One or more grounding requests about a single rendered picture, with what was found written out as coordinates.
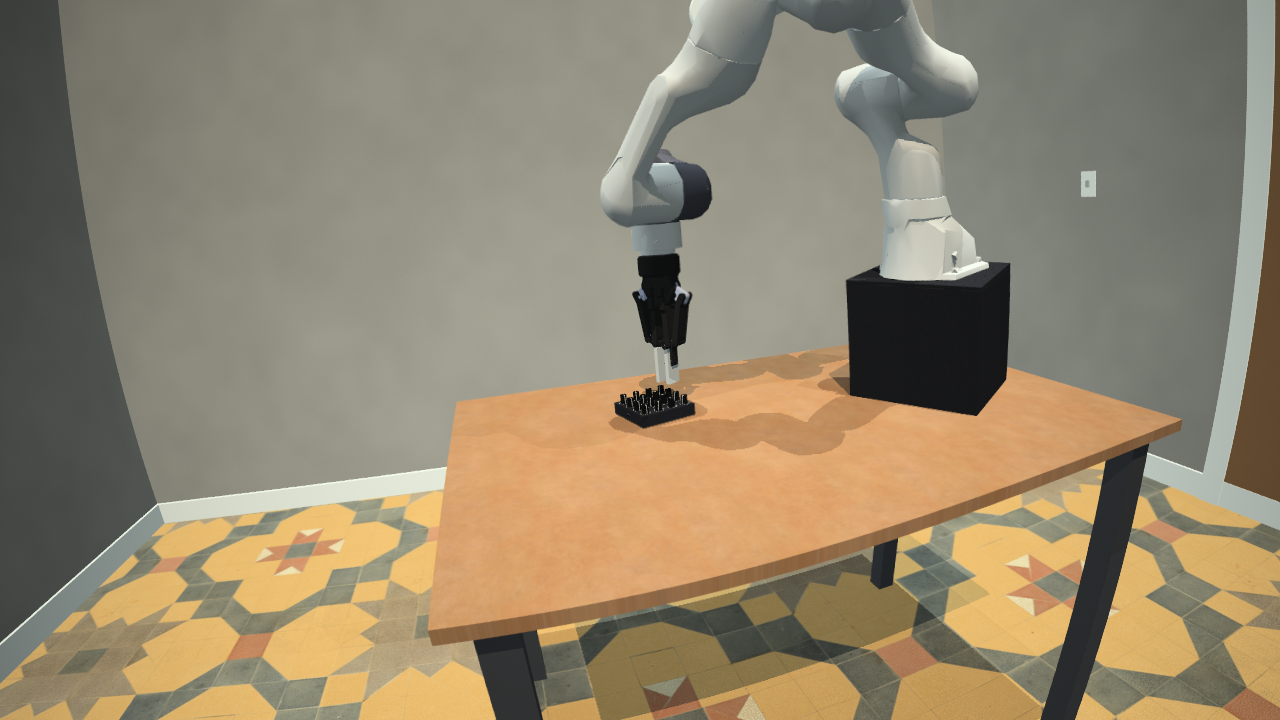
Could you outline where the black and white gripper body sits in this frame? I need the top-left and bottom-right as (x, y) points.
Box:
(637, 254), (681, 306)

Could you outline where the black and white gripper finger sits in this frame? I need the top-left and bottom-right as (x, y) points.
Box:
(632, 287), (666, 383)
(657, 282), (692, 384)

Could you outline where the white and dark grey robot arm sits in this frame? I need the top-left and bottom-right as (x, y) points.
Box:
(600, 0), (989, 281)

